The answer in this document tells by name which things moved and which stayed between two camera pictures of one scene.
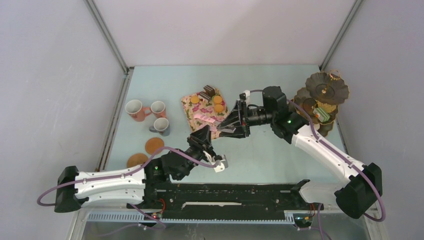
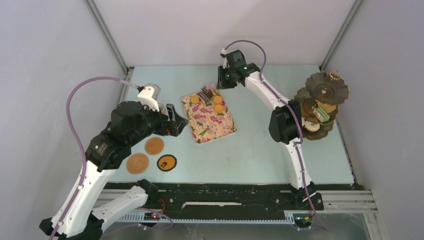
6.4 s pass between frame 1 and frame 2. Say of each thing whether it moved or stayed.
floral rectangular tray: stayed
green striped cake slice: stayed
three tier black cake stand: stayed
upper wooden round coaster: stayed
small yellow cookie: stayed
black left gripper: moved
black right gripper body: moved
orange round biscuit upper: stayed
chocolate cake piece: moved
